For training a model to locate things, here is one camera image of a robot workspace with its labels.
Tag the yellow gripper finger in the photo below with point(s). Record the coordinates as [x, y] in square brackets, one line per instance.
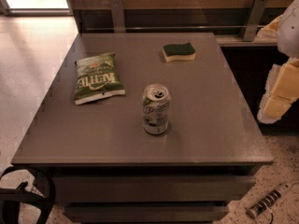
[281, 91]
[271, 29]

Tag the green and yellow sponge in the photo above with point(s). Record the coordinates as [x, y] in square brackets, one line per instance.
[179, 52]

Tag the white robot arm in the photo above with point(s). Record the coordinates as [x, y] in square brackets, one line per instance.
[288, 32]

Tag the silver soda can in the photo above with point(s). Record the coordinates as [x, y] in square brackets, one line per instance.
[156, 103]

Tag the white power strip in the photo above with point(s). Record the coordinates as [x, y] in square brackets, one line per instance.
[269, 200]

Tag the grey drawer cabinet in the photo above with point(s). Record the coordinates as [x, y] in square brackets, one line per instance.
[108, 169]

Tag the green chip bag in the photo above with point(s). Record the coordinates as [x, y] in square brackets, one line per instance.
[97, 79]

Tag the right metal bracket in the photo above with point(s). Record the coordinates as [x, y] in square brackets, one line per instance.
[249, 29]

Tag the metal bracket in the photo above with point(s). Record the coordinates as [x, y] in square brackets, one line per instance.
[117, 13]
[249, 29]

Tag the left metal bracket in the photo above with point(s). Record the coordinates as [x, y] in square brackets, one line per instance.
[117, 13]

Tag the horizontal metal rail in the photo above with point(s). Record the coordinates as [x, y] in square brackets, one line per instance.
[147, 29]

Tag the black strap bag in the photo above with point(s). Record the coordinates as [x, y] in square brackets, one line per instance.
[10, 200]

